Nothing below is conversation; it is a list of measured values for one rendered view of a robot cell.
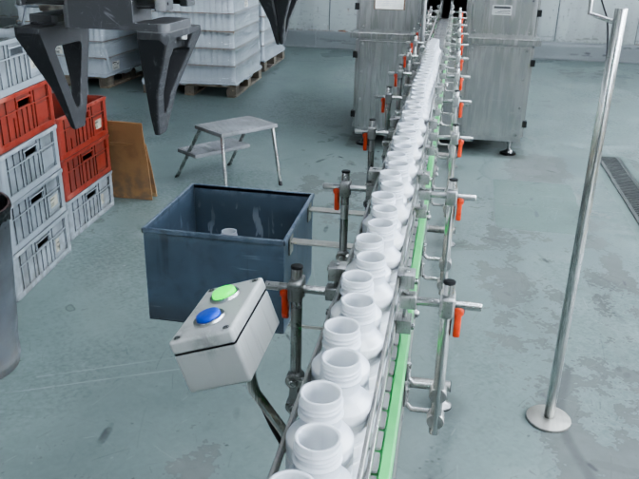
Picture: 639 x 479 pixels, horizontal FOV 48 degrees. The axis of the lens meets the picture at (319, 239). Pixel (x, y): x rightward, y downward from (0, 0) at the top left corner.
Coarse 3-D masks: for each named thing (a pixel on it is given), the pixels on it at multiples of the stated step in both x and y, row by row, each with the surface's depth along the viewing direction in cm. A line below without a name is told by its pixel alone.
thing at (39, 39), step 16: (32, 16) 48; (48, 16) 48; (16, 32) 47; (32, 32) 46; (48, 32) 47; (64, 32) 49; (80, 32) 51; (32, 48) 47; (48, 48) 47; (64, 48) 52; (80, 48) 52; (48, 64) 48; (80, 64) 52; (48, 80) 49; (64, 80) 49; (80, 80) 52; (64, 96) 50; (80, 96) 52; (64, 112) 50; (80, 112) 52
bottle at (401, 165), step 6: (390, 162) 125; (396, 162) 126; (402, 162) 126; (390, 168) 124; (396, 168) 123; (402, 168) 123; (408, 168) 124; (402, 174) 123; (408, 174) 125; (402, 180) 124; (408, 186) 125; (408, 192) 124; (408, 198) 124; (408, 204) 125; (408, 240) 128
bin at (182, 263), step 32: (192, 192) 179; (224, 192) 178; (256, 192) 177; (288, 192) 175; (160, 224) 160; (192, 224) 181; (224, 224) 182; (256, 224) 180; (288, 224) 178; (160, 256) 153; (192, 256) 152; (224, 256) 150; (256, 256) 149; (288, 256) 152; (160, 288) 156; (192, 288) 155; (288, 320) 159
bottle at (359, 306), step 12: (348, 300) 78; (360, 300) 78; (372, 300) 77; (348, 312) 76; (360, 312) 75; (372, 312) 76; (360, 324) 76; (372, 324) 77; (372, 336) 77; (360, 348) 76; (372, 348) 76; (372, 360) 77; (372, 372) 77; (372, 384) 78; (372, 396) 79; (372, 432) 81
